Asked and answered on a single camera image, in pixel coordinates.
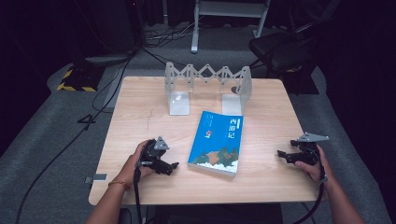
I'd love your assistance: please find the blue book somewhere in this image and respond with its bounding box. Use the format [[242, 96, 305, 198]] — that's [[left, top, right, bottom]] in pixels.
[[187, 110, 245, 178]]

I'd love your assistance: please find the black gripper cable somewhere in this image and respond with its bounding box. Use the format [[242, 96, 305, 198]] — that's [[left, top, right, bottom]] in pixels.
[[133, 161, 145, 224], [292, 148, 327, 224]]

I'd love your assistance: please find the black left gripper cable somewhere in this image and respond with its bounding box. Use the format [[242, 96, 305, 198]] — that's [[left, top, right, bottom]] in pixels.
[[133, 161, 145, 224]]

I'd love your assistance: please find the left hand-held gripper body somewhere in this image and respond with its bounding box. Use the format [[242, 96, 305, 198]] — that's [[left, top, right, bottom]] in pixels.
[[135, 135, 171, 171]]

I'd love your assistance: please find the yellow black striped floor plate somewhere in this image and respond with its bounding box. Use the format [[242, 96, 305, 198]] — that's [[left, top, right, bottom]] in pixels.
[[56, 64, 106, 93]]

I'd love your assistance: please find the long black floor cable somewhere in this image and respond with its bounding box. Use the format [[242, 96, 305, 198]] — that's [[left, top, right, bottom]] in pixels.
[[14, 57, 134, 224]]

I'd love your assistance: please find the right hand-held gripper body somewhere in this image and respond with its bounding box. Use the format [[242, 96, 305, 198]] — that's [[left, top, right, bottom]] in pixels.
[[295, 132, 330, 166]]

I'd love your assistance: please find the person's right hand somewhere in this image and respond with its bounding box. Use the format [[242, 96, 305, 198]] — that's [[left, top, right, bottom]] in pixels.
[[294, 146, 328, 185]]

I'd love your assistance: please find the person's left hand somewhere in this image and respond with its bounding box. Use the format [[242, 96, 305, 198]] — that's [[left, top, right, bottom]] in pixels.
[[118, 140, 155, 188]]

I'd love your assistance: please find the grey flat stand base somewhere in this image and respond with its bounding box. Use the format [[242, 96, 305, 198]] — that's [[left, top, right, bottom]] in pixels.
[[83, 52, 135, 65]]

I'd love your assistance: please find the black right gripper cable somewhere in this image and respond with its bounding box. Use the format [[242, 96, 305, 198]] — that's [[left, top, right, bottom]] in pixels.
[[292, 148, 327, 224]]

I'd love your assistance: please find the bundle of floor cables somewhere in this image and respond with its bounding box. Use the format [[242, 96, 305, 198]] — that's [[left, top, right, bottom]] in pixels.
[[143, 21, 202, 49]]

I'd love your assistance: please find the white metal desk frame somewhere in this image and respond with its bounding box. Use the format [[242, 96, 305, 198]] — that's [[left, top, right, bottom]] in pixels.
[[190, 0, 273, 54]]

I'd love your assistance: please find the white expandable book stand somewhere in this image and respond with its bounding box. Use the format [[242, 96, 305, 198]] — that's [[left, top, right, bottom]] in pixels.
[[163, 61, 253, 117]]

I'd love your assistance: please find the orange bracelet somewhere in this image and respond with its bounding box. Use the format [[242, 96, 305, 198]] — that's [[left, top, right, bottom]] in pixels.
[[107, 180, 131, 191]]

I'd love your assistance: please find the black chair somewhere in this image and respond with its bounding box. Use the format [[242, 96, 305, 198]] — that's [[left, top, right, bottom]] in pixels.
[[247, 21, 316, 78]]

